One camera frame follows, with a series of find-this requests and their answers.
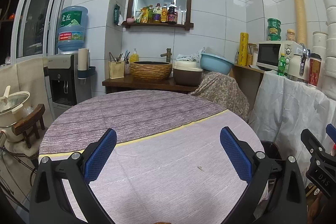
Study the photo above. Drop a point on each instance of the woven pattern basin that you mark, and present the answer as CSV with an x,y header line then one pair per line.
x,y
151,71

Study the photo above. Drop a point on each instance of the white slim bottle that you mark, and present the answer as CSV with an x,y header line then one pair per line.
x,y
179,16

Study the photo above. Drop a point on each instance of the white cloth cover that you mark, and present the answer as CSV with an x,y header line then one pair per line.
x,y
288,108

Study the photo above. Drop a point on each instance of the light blue plastic basin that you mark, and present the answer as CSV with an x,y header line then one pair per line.
x,y
216,64

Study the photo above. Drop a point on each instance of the purple label bottle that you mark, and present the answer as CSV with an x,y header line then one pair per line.
x,y
157,15

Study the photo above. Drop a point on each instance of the blue cup holder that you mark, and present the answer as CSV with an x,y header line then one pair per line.
x,y
88,72

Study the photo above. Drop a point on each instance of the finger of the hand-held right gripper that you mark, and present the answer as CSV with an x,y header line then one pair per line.
x,y
332,132
312,145

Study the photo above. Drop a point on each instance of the bronze faucet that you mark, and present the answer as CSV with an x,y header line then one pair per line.
x,y
168,54

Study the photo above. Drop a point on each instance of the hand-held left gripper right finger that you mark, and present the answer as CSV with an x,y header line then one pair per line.
x,y
235,153

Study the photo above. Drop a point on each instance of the wooden cabinet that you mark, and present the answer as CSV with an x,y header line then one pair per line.
x,y
246,85

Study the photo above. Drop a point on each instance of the dark wooden counter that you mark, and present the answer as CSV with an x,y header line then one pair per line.
x,y
139,85

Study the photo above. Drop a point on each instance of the floral cloth cover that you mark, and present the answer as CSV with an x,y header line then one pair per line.
x,y
223,92

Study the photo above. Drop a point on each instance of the bundle of dark chopsticks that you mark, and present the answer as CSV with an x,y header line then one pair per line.
x,y
119,56

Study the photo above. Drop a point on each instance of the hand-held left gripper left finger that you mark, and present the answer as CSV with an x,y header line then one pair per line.
x,y
101,155

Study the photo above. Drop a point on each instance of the pink small dish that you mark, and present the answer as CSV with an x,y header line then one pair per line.
x,y
130,19

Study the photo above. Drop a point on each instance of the grey water dispenser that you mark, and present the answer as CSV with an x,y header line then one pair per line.
x,y
63,64

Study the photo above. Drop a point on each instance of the beige chopstick holder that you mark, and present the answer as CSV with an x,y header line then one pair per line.
x,y
116,70

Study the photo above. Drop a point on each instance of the yellow soap pump bottle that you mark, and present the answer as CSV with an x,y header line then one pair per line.
x,y
134,57

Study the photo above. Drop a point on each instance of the beige wall cloth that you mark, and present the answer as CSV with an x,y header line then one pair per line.
x,y
26,77

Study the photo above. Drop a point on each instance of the green soda bottle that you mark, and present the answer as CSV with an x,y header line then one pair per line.
x,y
282,66

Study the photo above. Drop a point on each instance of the white microwave oven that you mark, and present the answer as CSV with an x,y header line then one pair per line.
x,y
267,54

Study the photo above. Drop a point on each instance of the small wooden stool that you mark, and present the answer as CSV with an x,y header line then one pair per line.
x,y
29,121

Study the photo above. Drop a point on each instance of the sliding window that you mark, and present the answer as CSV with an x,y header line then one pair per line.
x,y
36,19

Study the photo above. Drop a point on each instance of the dark soy sauce bottle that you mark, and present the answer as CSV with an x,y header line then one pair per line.
x,y
172,15

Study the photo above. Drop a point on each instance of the white electric pot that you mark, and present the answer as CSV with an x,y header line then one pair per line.
x,y
13,108

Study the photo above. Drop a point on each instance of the yellow wrap roll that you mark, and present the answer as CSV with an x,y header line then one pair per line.
x,y
243,49

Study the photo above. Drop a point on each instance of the jar with orange lid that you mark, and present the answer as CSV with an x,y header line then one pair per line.
x,y
290,35

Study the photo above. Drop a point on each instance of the beige paper cup stack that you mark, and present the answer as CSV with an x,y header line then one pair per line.
x,y
83,57

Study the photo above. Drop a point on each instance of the tall paper cup stack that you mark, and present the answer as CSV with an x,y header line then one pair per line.
x,y
300,19

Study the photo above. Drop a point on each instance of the yellow oil bottle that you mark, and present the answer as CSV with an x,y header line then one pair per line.
x,y
150,15

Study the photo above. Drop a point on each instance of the brown white rice cooker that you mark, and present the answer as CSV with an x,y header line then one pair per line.
x,y
187,75

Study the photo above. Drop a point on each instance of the stack white paper bowls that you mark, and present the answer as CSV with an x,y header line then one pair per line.
x,y
329,50

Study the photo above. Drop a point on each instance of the yellow green seasoning packet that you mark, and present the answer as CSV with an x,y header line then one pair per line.
x,y
144,15

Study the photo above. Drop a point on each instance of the light blue towel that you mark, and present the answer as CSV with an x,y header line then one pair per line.
x,y
189,57

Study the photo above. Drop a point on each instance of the blue water jug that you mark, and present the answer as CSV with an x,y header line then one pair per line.
x,y
72,27

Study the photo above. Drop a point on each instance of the brown bottle yellow label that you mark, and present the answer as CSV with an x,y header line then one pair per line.
x,y
164,15

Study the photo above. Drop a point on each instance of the red canister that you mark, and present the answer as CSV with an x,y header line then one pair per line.
x,y
314,71

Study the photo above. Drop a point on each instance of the black trash bin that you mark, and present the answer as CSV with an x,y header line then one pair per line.
x,y
270,150

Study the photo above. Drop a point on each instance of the green tissue packet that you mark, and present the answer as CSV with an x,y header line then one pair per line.
x,y
117,15

